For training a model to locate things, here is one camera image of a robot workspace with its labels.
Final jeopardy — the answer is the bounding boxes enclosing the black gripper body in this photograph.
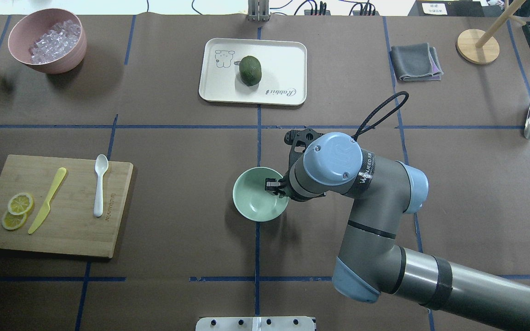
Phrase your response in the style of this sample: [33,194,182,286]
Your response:
[280,172,296,200]

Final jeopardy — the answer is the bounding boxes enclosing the light green bowl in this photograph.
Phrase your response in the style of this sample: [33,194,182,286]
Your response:
[233,167,289,222]

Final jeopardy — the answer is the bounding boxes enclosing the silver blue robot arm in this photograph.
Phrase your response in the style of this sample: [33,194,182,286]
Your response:
[264,129,530,331]

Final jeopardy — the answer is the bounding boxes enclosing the white plastic spoon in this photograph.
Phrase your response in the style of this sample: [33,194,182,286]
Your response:
[93,154,109,217]

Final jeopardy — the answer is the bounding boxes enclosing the pink bowl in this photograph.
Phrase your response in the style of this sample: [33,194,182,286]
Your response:
[8,8,87,74]

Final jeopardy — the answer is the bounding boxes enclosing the white rabbit tray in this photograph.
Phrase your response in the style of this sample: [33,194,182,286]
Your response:
[198,38,307,106]

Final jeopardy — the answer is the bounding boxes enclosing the green avocado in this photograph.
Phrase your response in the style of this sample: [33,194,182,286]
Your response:
[238,55,262,86]

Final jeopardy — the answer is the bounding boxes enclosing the upper black usb hub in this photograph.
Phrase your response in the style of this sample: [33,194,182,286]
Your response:
[304,1,331,16]

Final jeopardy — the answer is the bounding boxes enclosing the black usb hub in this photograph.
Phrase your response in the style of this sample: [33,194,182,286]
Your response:
[349,0,377,16]
[304,1,331,16]

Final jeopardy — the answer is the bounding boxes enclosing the grey folded cloth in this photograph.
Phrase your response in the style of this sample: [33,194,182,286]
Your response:
[390,43,444,81]

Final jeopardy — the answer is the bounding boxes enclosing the lower black usb hub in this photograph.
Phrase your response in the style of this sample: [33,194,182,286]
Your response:
[349,0,377,16]

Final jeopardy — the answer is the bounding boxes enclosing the black sign holder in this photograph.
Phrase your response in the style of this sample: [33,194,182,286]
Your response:
[408,0,484,17]

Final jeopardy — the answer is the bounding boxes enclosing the yellow plastic knife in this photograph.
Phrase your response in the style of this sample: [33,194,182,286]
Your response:
[28,167,67,234]

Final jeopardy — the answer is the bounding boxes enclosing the bamboo cutting board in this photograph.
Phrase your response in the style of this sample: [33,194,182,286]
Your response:
[0,154,134,258]

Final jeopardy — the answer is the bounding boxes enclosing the wooden mug tree stand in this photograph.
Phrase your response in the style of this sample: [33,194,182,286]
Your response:
[455,0,525,65]

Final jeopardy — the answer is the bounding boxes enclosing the upper lemon slice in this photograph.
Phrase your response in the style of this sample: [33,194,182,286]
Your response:
[7,192,34,216]

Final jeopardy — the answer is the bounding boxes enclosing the lemon slice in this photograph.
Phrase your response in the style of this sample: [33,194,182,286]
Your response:
[7,192,34,216]
[1,211,27,231]

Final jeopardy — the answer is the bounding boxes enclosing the clear ice cubes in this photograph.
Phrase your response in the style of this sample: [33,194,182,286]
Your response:
[29,20,82,64]

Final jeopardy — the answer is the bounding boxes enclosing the lower lemon slice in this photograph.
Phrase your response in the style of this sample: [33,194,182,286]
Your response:
[1,211,27,231]

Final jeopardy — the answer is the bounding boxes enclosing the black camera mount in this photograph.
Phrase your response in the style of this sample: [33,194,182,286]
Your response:
[284,128,323,163]

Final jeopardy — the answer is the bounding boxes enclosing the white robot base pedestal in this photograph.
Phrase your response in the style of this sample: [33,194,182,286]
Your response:
[195,316,317,331]

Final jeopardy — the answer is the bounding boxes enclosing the aluminium frame post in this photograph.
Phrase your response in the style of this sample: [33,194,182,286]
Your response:
[248,0,271,22]

